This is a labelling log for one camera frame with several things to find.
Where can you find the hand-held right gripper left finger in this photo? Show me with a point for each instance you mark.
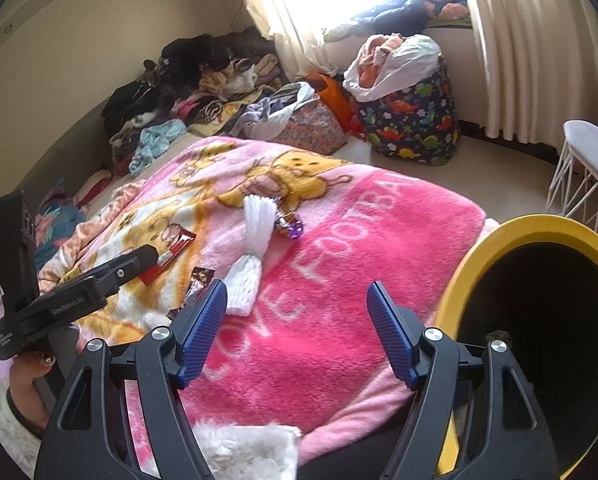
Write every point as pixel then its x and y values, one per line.
pixel 204 331

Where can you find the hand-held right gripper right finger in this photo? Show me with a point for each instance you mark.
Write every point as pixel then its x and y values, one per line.
pixel 390 336

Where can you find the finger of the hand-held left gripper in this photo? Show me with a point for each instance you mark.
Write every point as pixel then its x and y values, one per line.
pixel 124 265

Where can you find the brown wrapper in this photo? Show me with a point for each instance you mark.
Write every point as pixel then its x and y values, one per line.
pixel 200 280

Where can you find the red wrapper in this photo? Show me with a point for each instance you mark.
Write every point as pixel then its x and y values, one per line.
pixel 179 242

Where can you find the yellow trash bin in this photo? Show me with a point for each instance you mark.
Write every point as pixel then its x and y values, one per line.
pixel 479 270

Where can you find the white foam net sleeve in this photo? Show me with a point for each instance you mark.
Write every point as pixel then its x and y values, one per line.
pixel 256 225

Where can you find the purple wrapper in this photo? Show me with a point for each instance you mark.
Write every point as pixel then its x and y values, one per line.
pixel 294 230

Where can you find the person's left hand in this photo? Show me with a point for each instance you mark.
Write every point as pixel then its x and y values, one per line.
pixel 26 385

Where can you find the floral bed sheet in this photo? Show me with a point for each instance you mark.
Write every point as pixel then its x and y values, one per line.
pixel 54 220

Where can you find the pink printed blanket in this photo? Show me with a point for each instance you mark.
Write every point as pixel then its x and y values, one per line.
pixel 354 240

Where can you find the teal cloth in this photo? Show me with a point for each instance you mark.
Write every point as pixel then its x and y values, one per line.
pixel 154 145

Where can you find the white fluffy clothing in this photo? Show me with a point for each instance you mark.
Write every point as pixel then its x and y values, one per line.
pixel 251 452

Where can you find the pile of clothes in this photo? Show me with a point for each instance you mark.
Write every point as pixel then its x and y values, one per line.
pixel 204 75

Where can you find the dinosaur print storage bin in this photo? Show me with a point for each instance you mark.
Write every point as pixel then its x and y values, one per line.
pixel 409 120

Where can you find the lavender white cloth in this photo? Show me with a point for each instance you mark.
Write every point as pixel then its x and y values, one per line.
pixel 274 105

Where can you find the floral fabric bag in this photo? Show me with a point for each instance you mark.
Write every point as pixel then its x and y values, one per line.
pixel 309 130

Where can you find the orange bag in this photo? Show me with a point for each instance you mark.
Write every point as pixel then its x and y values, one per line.
pixel 336 95

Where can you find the orange clothes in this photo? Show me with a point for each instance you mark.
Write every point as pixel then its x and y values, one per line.
pixel 376 57

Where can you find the white plastic bag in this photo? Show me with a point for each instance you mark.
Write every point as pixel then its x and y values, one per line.
pixel 415 55

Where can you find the cream curtain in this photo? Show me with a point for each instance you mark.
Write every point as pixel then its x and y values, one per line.
pixel 529 45
pixel 289 15

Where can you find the clothes on window sill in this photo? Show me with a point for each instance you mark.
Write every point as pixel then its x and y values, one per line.
pixel 409 5

